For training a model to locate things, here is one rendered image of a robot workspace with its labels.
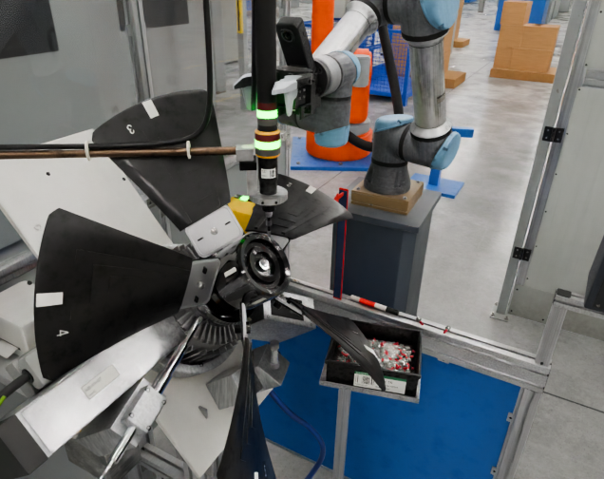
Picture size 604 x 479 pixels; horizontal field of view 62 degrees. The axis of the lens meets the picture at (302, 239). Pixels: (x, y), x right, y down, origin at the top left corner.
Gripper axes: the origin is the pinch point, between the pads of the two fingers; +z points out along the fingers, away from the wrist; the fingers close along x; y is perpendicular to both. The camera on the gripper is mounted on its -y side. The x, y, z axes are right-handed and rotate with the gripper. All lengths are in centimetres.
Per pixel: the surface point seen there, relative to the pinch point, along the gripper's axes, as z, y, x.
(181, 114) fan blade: -0.1, 7.1, 16.1
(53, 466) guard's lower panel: 13, 122, 70
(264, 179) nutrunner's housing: -1.3, 16.4, -0.4
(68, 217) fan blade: 31.4, 12.7, 8.6
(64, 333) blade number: 37.0, 26.9, 6.7
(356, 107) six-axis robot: -365, 93, 131
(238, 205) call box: -38, 43, 32
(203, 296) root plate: 14.3, 32.9, 2.1
